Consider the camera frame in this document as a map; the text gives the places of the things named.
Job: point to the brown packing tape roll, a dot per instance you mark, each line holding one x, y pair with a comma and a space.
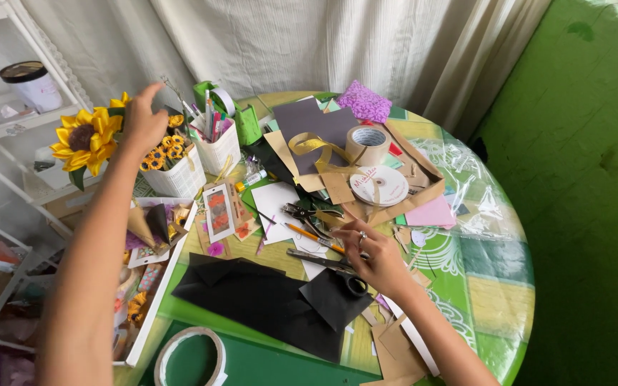
368, 143

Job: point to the white paper sheet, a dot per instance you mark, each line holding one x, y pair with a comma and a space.
274, 206

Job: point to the brown cardboard box lid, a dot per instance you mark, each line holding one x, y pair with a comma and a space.
421, 187

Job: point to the large yellow paper sunflower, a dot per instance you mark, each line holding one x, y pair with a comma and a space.
85, 140

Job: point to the green checked tablecloth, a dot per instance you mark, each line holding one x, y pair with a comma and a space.
475, 257

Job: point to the white tray with craft items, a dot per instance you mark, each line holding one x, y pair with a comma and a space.
153, 279

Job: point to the white woven basket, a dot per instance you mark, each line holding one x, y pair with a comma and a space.
177, 179

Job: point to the green tape dispenser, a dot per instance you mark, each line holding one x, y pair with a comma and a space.
239, 120

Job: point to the person's left fingers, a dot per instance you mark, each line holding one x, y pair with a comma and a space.
151, 92

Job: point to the brown paper scraps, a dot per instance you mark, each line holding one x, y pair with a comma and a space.
397, 348

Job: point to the dark grey cardstock sheet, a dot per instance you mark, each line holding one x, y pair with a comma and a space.
314, 128

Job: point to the glue tube with yellow cap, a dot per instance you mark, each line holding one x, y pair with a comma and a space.
250, 180

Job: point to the green fabric cover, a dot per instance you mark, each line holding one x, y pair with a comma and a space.
582, 187

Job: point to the gold ribbon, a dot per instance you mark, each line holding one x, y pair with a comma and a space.
319, 150

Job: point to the white shelf rack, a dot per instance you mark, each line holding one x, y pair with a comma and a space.
3, 177

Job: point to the dark green cutting mat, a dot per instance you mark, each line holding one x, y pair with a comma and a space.
277, 364

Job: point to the small black paper piece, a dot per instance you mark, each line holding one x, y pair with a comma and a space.
333, 303

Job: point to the purple patterned paper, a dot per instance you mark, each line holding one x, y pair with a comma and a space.
365, 101

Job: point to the orange pencil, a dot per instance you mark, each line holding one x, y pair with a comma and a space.
314, 238

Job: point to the white jar with black lid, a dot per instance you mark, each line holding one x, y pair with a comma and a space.
34, 86

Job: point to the metal hole punch pliers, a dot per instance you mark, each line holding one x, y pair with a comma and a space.
309, 215

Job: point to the bunch of small paper sunflowers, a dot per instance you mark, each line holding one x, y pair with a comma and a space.
165, 153

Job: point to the white masking tape roll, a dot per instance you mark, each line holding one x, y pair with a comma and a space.
191, 354

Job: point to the person's left hand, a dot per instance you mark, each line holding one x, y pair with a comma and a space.
142, 126

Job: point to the white paper strip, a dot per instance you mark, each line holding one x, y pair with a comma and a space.
411, 335

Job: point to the large black paper sheet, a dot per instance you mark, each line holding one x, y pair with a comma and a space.
244, 300

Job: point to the pink paper flower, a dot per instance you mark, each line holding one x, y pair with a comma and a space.
215, 249

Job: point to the white pen holder with pens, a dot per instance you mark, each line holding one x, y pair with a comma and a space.
218, 145

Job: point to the person's right hand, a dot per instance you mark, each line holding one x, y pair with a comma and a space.
387, 262

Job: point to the pink paper sheet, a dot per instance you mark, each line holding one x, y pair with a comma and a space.
431, 213

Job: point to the white curtain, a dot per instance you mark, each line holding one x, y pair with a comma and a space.
298, 48

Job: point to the flower bookmark cards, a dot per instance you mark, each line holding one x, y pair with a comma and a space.
220, 214

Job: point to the white ribbon spool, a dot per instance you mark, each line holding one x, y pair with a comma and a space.
380, 185

